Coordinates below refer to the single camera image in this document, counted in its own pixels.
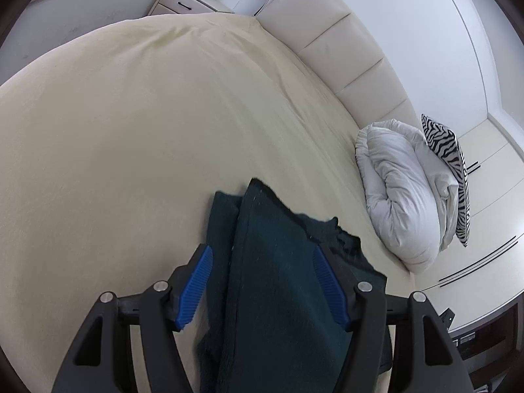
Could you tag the white wardrobe with handles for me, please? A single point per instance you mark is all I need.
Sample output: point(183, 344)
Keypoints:
point(479, 279)

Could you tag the zebra striped pillow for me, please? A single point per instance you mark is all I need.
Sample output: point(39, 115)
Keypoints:
point(444, 143)

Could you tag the cream padded headboard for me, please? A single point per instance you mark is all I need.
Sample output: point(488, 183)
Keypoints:
point(330, 38)

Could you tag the cream bed mattress sheet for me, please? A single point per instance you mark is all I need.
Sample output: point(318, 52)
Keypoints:
point(113, 145)

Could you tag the dark green knit sweater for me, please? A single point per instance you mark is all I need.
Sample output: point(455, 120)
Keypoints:
point(270, 326)

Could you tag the black electronics on shelf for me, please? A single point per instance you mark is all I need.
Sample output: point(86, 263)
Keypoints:
point(492, 340)

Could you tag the white folded duvet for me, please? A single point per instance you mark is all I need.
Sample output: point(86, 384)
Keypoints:
point(411, 195)

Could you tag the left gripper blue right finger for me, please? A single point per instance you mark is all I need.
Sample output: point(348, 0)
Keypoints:
point(339, 287)

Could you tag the white bedside drawer cabinet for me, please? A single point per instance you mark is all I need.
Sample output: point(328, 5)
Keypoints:
point(187, 7)

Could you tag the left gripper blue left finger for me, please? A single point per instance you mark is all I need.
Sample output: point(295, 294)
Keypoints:
point(188, 283)

